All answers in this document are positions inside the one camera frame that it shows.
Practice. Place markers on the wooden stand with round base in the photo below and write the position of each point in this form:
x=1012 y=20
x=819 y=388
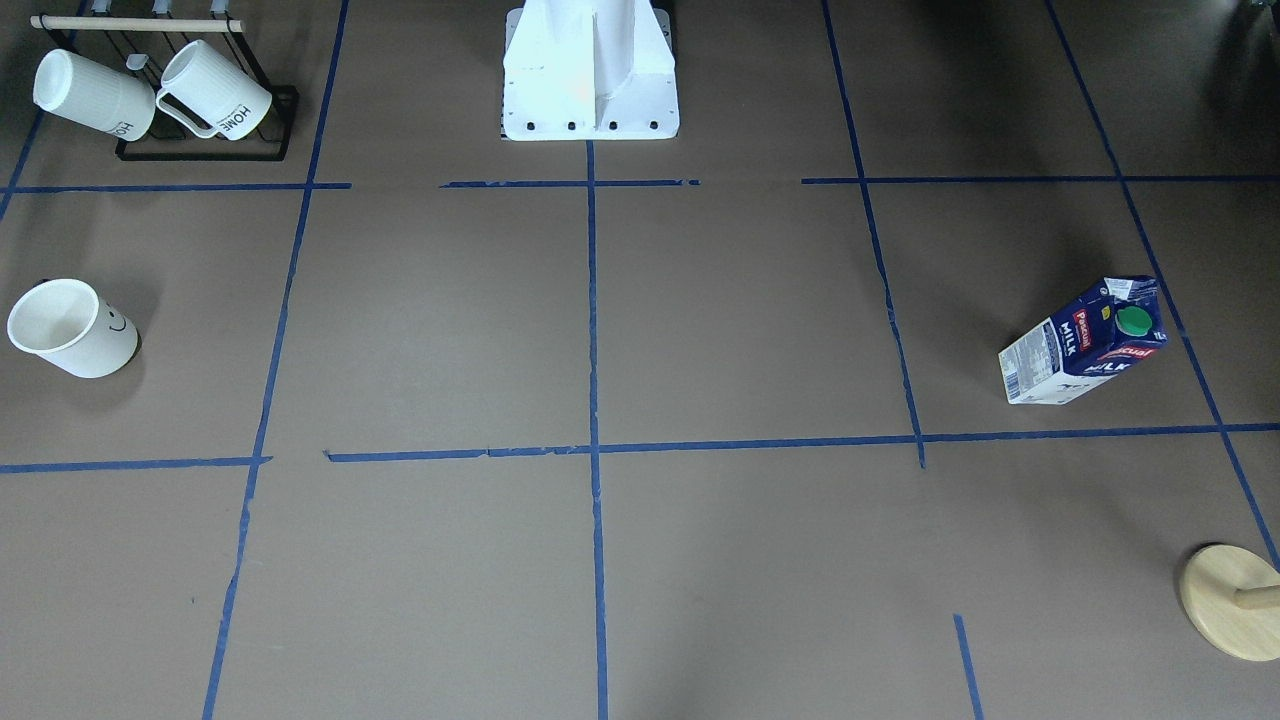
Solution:
x=1230 y=595

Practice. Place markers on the white smiley paper cup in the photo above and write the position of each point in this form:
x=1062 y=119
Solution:
x=68 y=324

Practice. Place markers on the blue Pascual milk carton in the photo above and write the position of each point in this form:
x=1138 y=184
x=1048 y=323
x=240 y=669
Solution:
x=1104 y=332

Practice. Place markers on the white HOME mug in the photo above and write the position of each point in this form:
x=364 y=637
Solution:
x=210 y=96

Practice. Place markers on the white ribbed mug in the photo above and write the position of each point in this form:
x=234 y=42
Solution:
x=98 y=97

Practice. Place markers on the black wire mug rack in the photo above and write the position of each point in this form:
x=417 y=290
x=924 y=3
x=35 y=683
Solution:
x=143 y=43

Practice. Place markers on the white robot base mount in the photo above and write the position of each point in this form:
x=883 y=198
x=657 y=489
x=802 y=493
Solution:
x=590 y=71

